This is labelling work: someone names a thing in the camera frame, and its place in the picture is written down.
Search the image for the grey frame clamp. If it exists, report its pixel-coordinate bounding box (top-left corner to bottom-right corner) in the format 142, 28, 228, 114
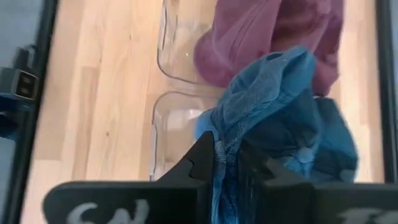
0, 67, 40, 101

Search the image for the clear plastic tray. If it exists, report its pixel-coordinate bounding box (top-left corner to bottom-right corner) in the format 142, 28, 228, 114
156, 0, 224, 86
149, 90, 224, 182

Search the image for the maroon cap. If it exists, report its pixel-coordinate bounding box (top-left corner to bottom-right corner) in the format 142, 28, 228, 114
193, 0, 345, 98

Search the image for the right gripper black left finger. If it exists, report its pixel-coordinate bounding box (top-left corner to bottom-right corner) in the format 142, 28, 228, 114
42, 130, 216, 224

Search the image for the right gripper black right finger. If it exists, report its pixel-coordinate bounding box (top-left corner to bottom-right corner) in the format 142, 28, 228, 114
239, 139, 398, 224

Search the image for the black aluminium table frame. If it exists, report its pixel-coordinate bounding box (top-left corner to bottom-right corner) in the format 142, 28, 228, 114
0, 0, 398, 224

